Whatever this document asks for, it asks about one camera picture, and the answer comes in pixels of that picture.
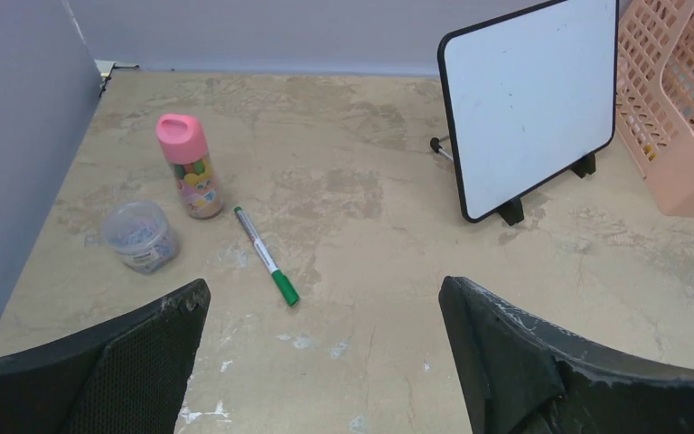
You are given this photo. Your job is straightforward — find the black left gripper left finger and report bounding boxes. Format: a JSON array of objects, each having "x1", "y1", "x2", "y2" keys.
[{"x1": 0, "y1": 278, "x2": 211, "y2": 433}]

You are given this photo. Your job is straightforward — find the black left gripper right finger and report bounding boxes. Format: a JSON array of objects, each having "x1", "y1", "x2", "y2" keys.
[{"x1": 438, "y1": 277, "x2": 694, "y2": 433}]

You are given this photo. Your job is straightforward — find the green whiteboard marker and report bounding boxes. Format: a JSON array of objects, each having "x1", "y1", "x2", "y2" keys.
[{"x1": 234, "y1": 206, "x2": 300, "y2": 307}]

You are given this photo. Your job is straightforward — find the white whiteboard black frame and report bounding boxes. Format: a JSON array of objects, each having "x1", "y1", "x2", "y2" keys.
[{"x1": 437, "y1": 0, "x2": 619, "y2": 225}]

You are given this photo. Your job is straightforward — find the clear plastic clip jar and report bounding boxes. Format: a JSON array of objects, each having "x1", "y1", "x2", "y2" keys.
[{"x1": 101, "y1": 201, "x2": 180, "y2": 274}]

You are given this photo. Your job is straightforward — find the pink lid crayon bottle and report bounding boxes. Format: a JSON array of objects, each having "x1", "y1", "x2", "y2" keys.
[{"x1": 156, "y1": 114, "x2": 223, "y2": 220}]

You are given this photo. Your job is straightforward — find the peach plastic file organizer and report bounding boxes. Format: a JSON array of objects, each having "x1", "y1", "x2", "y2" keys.
[{"x1": 615, "y1": 1, "x2": 694, "y2": 218}]

